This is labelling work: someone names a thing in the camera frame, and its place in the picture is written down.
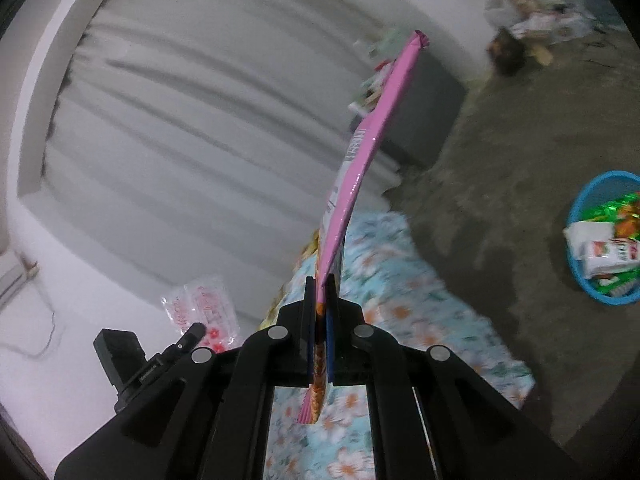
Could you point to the large green snack bag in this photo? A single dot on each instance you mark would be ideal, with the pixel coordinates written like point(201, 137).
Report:
point(607, 210)

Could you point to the white curtain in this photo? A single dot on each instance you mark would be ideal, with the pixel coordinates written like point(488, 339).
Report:
point(200, 135)

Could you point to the floral blue blanket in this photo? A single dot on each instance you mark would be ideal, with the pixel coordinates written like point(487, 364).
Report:
point(400, 280)

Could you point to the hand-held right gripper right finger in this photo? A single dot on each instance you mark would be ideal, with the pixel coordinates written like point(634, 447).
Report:
point(330, 355)

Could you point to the white red-label packet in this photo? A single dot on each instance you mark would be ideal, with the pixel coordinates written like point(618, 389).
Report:
point(612, 256)

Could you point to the clear red-printed plastic packet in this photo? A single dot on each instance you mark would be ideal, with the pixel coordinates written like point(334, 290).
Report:
point(202, 305)

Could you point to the crumpled white plastic bag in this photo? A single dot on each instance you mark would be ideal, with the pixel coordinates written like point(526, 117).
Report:
point(550, 23)

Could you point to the pink orange snack bag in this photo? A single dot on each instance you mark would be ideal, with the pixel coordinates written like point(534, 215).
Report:
point(370, 127)

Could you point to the white paper packet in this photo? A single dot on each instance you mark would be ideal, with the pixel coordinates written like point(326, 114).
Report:
point(592, 234)

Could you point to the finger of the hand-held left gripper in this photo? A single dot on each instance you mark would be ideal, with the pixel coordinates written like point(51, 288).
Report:
point(190, 336)

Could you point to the blue plastic basket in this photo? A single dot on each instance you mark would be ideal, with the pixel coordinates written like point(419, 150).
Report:
point(600, 178)

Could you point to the wooden piece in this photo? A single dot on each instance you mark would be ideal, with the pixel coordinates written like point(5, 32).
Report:
point(542, 55)

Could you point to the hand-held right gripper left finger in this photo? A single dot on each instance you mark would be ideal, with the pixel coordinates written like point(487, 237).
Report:
point(312, 355)

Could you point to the grey cabinet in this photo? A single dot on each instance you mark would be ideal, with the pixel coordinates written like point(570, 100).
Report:
point(427, 115)

